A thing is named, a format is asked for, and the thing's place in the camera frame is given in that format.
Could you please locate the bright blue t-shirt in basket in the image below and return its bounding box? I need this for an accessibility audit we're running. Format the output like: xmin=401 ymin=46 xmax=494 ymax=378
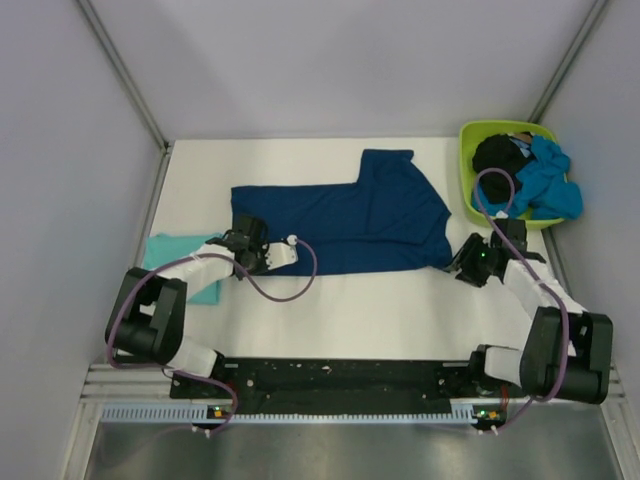
xmin=472 ymin=132 xmax=583 ymax=221

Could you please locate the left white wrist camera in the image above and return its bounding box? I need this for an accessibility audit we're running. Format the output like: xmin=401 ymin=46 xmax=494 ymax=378
xmin=264 ymin=234 xmax=298 ymax=271

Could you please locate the grey slotted cable duct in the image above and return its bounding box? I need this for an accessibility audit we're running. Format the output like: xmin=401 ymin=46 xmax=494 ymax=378
xmin=102 ymin=402 xmax=501 ymax=426

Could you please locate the left aluminium frame post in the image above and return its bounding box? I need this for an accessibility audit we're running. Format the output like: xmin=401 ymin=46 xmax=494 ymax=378
xmin=73 ymin=0 xmax=170 ymax=152

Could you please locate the aluminium extrusion rail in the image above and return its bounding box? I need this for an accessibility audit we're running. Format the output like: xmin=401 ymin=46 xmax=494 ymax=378
xmin=80 ymin=364 xmax=171 ymax=402

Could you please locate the dark blue printed t-shirt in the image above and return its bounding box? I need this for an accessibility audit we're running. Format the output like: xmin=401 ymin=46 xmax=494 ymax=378
xmin=231 ymin=149 xmax=453 ymax=277

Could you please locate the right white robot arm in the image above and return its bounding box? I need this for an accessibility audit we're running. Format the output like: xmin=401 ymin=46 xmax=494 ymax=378
xmin=445 ymin=218 xmax=613 ymax=404

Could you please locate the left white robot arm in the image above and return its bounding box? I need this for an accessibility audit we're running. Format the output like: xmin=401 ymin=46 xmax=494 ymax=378
xmin=105 ymin=215 xmax=269 ymax=397

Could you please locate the right aluminium frame post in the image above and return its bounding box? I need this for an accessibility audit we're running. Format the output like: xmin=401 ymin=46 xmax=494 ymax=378
xmin=527 ymin=0 xmax=611 ymax=124

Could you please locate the black t-shirt in basket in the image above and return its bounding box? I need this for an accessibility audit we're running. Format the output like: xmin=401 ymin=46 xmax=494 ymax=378
xmin=472 ymin=134 xmax=534 ymax=204

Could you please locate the folded teal t-shirt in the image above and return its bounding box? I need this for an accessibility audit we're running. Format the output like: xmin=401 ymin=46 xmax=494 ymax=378
xmin=142 ymin=233 xmax=221 ymax=305

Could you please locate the aluminium frame post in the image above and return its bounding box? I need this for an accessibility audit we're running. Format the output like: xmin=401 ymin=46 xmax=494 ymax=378
xmin=73 ymin=0 xmax=170 ymax=152
xmin=527 ymin=0 xmax=611 ymax=124

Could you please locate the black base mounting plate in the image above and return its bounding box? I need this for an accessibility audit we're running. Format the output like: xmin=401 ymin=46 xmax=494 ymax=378
xmin=169 ymin=355 xmax=531 ymax=417

